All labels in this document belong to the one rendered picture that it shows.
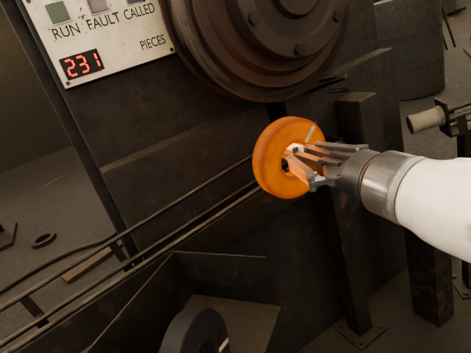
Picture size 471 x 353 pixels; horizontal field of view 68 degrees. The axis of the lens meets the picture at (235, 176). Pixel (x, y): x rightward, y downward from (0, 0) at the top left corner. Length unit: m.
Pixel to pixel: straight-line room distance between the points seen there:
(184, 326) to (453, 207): 0.35
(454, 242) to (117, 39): 0.73
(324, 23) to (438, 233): 0.54
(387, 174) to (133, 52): 0.61
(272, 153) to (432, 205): 0.29
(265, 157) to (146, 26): 0.43
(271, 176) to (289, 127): 0.09
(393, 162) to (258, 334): 0.36
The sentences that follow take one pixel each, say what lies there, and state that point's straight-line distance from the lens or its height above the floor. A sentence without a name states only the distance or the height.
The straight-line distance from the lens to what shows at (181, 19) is 0.76.
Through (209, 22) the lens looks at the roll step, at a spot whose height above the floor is 1.10.
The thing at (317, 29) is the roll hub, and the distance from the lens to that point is 0.82.
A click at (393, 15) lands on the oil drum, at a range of 3.52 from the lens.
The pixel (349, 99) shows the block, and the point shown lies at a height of 0.80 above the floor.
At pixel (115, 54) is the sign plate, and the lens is 0.85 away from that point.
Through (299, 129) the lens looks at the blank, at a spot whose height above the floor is 0.88.
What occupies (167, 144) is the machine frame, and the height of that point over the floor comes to 0.87.
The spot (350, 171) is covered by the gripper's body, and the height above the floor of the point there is 0.86.
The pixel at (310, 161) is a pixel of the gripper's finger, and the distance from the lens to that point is 0.58.
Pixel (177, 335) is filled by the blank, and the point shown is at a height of 0.75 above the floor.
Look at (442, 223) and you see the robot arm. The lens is 0.42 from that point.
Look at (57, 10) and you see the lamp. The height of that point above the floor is 1.20.
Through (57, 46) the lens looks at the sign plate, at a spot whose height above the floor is 1.14.
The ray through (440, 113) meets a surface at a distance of 1.16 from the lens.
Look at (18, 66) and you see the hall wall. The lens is 6.81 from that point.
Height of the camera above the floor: 1.08
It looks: 23 degrees down
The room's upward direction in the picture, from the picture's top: 18 degrees counter-clockwise
